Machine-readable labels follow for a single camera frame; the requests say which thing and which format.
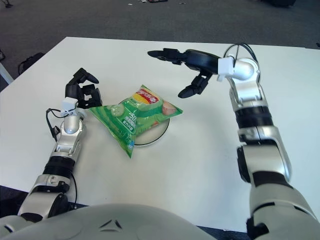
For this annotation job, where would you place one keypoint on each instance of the black backpack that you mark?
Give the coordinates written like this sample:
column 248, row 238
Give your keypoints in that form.
column 30, row 61

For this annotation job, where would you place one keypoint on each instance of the small floor clutter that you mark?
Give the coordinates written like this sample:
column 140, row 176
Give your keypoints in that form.
column 152, row 1

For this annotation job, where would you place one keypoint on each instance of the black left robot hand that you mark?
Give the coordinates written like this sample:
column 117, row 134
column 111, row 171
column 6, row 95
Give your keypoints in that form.
column 71, row 91

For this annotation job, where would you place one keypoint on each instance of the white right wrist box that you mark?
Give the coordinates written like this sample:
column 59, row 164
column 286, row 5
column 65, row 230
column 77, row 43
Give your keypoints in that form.
column 225, row 66

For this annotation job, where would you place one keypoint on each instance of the black bulky floor object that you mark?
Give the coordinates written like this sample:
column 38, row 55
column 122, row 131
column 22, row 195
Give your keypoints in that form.
column 280, row 2

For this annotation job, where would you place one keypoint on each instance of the dark shoe of person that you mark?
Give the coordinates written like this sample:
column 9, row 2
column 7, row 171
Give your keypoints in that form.
column 8, row 4

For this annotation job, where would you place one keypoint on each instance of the grey robot torso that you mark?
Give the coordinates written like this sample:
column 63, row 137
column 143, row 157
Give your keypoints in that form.
column 150, row 225

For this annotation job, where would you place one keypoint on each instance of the white plate black rim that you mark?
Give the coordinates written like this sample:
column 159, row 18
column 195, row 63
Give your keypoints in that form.
column 152, row 135

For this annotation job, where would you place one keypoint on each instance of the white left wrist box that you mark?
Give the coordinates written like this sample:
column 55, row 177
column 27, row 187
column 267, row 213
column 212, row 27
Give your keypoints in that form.
column 68, row 103

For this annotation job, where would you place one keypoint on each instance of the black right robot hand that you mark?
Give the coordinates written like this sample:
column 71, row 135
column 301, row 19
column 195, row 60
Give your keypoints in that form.
column 200, row 61

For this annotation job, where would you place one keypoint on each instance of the green snack chip bag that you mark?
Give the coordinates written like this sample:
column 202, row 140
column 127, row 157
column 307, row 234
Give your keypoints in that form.
column 120, row 120

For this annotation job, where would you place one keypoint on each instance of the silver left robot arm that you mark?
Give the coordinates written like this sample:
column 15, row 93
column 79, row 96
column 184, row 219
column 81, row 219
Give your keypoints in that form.
column 70, row 125

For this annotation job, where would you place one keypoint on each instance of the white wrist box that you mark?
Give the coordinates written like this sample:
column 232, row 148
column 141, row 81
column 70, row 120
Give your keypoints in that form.
column 225, row 66
column 68, row 103

